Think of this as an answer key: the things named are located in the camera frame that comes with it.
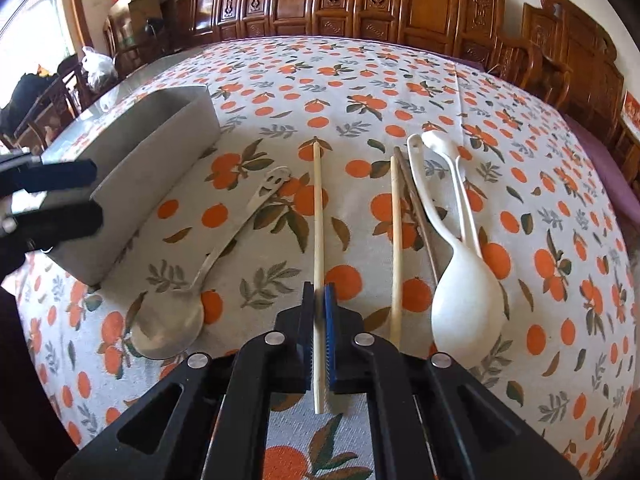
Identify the light wooden chopstick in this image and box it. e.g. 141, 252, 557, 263
312, 142, 326, 415
390, 155, 402, 349

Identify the smiley handle steel spoon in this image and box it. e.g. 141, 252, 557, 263
130, 166, 291, 360

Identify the large white rice paddle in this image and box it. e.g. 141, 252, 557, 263
407, 133, 506, 368

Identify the dark brown wooden chopstick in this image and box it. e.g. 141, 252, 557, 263
394, 146, 439, 284

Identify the small white plastic spoon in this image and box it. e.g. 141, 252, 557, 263
421, 130, 482, 257

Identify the wooden side chair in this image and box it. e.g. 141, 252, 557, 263
1, 54, 94, 154

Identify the stainless steel utensil tray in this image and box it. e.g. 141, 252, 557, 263
12, 84, 220, 285

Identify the white plastic bag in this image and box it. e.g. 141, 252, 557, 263
81, 47, 118, 94

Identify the orange fruit print tablecloth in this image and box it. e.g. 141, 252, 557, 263
14, 37, 637, 479

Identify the purple seat cushion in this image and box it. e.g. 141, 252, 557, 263
562, 114, 639, 223

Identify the carved wooden armchair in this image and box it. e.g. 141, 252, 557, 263
521, 0, 639, 182

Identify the carved wooden bench backrest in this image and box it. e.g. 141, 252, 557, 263
174, 0, 544, 91

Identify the red card sign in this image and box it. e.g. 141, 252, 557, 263
620, 91, 640, 136

